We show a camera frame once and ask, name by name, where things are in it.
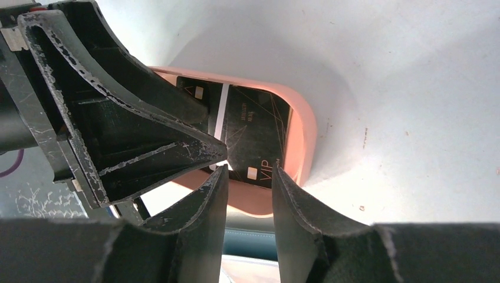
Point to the pink oval tray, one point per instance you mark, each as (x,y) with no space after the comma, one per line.
(251,200)

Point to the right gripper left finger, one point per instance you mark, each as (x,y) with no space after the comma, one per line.
(183,243)

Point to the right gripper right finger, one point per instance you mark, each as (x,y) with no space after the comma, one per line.
(318,244)

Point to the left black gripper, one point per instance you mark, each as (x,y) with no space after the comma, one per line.
(95,133)

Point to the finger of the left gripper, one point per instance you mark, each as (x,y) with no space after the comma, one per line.
(148,82)

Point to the blue card holder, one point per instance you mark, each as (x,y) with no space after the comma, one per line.
(249,256)

